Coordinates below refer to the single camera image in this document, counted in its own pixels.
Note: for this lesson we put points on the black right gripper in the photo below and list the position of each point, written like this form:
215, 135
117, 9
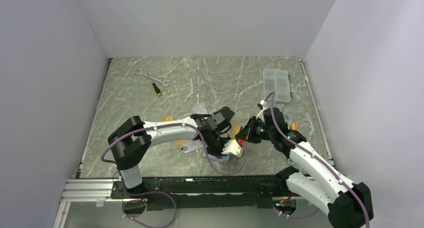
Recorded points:
247, 132

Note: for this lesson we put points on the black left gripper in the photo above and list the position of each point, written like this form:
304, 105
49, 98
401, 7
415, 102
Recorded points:
218, 153

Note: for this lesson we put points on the grey card holder blue lining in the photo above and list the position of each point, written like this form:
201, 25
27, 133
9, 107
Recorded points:
211, 159

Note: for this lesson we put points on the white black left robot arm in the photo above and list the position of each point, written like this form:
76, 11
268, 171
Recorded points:
134, 137

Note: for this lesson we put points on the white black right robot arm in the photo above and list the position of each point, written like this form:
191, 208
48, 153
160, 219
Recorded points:
345, 202

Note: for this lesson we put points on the silver card on table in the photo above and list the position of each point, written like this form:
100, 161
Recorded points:
191, 146

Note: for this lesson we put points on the black card stack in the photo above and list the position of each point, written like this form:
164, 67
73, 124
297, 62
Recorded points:
223, 117

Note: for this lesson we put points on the gold card under holder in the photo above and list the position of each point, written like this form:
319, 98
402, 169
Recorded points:
181, 143

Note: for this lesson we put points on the grey wrench pair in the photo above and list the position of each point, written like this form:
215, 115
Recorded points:
289, 120

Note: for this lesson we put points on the clear plastic screw box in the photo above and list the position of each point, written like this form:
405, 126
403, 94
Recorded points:
279, 81

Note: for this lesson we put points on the black yellow screwdriver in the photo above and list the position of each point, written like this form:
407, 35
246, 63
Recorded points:
156, 89

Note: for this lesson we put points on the silver open-end wrench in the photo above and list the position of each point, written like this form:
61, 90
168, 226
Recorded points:
163, 82

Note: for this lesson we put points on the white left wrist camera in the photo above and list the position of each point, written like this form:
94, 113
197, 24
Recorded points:
232, 148

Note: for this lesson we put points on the red handled tool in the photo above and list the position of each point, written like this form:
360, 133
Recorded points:
291, 162

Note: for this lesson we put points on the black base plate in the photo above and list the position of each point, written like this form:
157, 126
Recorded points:
161, 193

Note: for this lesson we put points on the aluminium frame rail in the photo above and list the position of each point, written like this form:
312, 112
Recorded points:
89, 190

